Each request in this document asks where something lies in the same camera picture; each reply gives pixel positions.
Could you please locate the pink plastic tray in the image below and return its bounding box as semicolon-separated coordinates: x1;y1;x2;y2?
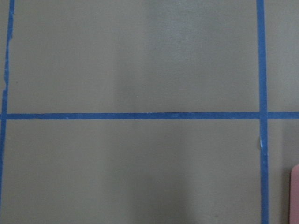
289;165;299;224

